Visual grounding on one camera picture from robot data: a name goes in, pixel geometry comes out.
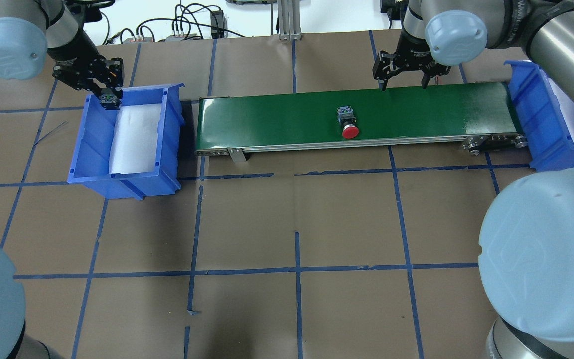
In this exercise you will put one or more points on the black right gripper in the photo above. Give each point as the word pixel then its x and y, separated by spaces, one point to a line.
pixel 413 50

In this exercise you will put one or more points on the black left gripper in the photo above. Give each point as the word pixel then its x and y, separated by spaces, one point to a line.
pixel 73 54

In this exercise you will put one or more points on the yellow push button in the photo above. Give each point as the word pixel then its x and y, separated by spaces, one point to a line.
pixel 109 101

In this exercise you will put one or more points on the red push button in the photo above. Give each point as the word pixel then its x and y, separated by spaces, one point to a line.
pixel 348 122

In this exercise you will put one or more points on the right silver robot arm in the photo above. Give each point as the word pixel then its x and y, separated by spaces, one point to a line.
pixel 527 237

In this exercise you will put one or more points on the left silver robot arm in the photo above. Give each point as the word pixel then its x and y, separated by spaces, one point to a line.
pixel 30 31

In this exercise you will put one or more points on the white foam pad left bin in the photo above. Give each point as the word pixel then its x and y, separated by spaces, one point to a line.
pixel 134 144

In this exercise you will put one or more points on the blue bin left side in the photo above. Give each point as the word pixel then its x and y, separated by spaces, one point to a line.
pixel 90 162

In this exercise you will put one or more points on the blue bin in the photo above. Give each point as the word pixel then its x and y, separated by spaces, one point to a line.
pixel 539 117
pixel 90 162

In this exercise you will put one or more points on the green conveyor belt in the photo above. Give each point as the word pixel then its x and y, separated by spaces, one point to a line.
pixel 479 116

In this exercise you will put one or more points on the black power adapter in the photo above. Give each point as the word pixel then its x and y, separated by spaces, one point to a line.
pixel 217 24

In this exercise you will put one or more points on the blue bin right side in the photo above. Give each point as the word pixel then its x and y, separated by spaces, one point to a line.
pixel 539 117

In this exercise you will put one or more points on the aluminium frame post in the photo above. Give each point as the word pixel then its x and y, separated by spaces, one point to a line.
pixel 288 15

